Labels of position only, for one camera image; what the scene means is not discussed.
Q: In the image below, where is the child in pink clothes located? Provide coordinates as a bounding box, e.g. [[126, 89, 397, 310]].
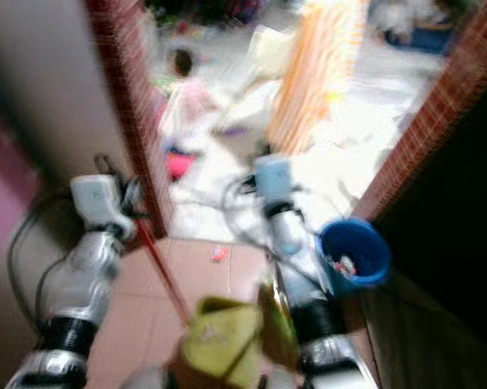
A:
[[160, 49, 216, 159]]

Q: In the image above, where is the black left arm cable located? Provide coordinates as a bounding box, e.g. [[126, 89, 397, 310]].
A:
[[6, 190, 82, 329]]

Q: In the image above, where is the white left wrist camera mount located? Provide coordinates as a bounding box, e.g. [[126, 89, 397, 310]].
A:
[[70, 173, 137, 240]]

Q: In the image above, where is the pink plastic stool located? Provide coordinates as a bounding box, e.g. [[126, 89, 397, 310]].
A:
[[166, 150, 195, 181]]

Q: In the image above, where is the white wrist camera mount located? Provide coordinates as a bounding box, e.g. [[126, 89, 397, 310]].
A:
[[70, 173, 137, 240], [254, 154, 294, 207]]

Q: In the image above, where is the orange striped hanging cloth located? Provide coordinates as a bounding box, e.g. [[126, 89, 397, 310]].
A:
[[267, 0, 370, 156]]

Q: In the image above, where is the grey robot right leg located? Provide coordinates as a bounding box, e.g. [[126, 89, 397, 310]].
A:
[[263, 374, 293, 389]]

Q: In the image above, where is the grey robot leg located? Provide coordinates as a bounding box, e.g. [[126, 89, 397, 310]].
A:
[[263, 374, 293, 389], [123, 369, 171, 389]]

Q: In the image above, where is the blue plastic bucket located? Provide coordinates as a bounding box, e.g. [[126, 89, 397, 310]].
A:
[[318, 217, 392, 290]]

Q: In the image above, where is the blue mat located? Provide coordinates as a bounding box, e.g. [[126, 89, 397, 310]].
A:
[[385, 23, 451, 56]]

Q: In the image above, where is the grey robot left leg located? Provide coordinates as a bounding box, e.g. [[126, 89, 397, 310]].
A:
[[123, 369, 171, 389]]

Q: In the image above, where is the yellow-green dustpan with red handle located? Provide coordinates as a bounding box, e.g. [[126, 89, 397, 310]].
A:
[[136, 219, 264, 389]]

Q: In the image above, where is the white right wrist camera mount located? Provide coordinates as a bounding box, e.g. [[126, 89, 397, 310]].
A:
[[254, 154, 294, 207]]

